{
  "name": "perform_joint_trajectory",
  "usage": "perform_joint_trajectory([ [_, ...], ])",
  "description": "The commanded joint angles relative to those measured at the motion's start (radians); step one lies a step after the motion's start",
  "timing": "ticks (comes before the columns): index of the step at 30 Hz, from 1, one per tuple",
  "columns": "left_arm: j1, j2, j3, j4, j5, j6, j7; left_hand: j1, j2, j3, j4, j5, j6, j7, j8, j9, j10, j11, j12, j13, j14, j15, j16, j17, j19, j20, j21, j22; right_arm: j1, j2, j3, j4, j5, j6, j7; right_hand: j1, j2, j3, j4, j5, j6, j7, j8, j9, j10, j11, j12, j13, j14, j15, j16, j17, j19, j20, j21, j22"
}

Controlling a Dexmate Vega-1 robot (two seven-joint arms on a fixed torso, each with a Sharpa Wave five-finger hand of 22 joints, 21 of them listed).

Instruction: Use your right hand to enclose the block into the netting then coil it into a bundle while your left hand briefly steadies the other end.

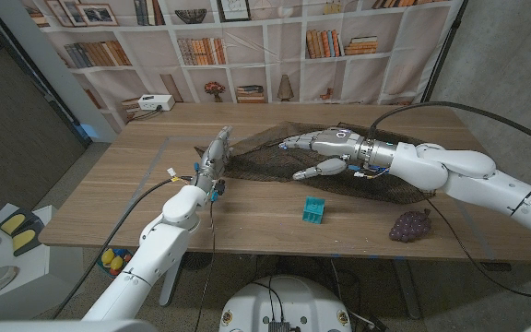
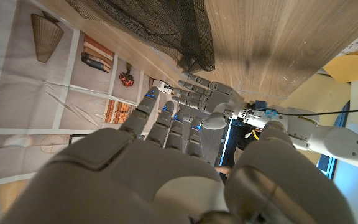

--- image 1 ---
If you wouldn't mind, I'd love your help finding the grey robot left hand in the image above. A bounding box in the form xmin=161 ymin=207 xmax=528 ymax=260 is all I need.
xmin=193 ymin=124 xmax=234 ymax=195

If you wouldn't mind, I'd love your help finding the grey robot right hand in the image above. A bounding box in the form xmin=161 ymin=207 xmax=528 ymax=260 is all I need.
xmin=278 ymin=127 xmax=368 ymax=182

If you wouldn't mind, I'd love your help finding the black mesh netting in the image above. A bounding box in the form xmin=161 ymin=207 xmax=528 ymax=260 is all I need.
xmin=194 ymin=120 xmax=437 ymax=206

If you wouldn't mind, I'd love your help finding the teal toy block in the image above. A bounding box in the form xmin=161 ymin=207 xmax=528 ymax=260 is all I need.
xmin=301 ymin=196 xmax=326 ymax=225

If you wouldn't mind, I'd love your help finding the grey tape outline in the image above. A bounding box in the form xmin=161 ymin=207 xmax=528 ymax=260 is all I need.
xmin=107 ymin=135 xmax=500 ymax=260

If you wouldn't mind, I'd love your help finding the white power strip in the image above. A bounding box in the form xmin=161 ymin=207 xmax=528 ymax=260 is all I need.
xmin=136 ymin=94 xmax=176 ymax=113

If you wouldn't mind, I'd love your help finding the black round floor base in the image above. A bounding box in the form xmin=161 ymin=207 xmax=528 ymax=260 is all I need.
xmin=182 ymin=252 xmax=216 ymax=271

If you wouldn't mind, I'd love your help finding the printed bookshelf backdrop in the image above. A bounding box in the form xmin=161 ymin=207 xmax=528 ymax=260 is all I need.
xmin=18 ymin=0 xmax=469 ymax=135

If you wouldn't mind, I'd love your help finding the purple toy grape bunch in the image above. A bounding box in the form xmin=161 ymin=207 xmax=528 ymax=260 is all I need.
xmin=388 ymin=207 xmax=433 ymax=243

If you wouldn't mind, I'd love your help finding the white table leg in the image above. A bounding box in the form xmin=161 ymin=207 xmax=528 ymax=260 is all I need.
xmin=159 ymin=257 xmax=183 ymax=307

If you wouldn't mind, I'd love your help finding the black backdrop stand pole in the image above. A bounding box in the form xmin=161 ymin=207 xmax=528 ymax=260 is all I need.
xmin=419 ymin=0 xmax=470 ymax=106

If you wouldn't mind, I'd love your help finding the colourful toy fruit bowl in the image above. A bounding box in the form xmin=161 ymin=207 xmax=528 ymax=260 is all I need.
xmin=97 ymin=247 xmax=134 ymax=278

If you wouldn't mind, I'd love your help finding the grey table leg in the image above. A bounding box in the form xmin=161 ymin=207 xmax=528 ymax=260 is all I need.
xmin=392 ymin=258 xmax=422 ymax=320

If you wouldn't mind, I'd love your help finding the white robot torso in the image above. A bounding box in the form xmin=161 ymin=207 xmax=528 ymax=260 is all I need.
xmin=218 ymin=275 xmax=353 ymax=332

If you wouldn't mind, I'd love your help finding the yellow black foot pedal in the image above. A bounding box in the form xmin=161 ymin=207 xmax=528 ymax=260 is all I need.
xmin=11 ymin=220 xmax=45 ymax=257
xmin=0 ymin=209 xmax=31 ymax=236

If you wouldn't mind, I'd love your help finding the white platform box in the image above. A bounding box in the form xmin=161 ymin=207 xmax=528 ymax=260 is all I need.
xmin=0 ymin=202 xmax=85 ymax=319

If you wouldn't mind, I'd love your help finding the thin black left wrist cable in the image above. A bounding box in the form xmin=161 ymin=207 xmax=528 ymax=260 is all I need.
xmin=194 ymin=198 xmax=216 ymax=332

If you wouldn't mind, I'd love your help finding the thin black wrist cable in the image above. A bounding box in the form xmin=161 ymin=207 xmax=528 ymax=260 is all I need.
xmin=194 ymin=198 xmax=216 ymax=332
xmin=424 ymin=193 xmax=531 ymax=302

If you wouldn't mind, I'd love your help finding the black power strip cord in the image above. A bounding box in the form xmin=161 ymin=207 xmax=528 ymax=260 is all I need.
xmin=129 ymin=108 xmax=163 ymax=122

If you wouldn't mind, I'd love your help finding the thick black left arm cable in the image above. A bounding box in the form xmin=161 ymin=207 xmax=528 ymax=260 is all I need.
xmin=51 ymin=174 xmax=194 ymax=320

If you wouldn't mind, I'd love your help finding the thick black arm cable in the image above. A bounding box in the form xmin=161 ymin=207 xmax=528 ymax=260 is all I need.
xmin=367 ymin=101 xmax=531 ymax=152
xmin=51 ymin=174 xmax=194 ymax=320

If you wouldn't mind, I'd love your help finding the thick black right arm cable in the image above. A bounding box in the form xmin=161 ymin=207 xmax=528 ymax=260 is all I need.
xmin=367 ymin=101 xmax=531 ymax=152

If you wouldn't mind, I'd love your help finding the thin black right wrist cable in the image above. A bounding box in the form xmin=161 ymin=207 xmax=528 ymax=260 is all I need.
xmin=424 ymin=193 xmax=531 ymax=302

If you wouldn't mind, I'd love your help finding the black torso cable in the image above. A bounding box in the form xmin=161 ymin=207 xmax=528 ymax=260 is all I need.
xmin=251 ymin=275 xmax=288 ymax=324

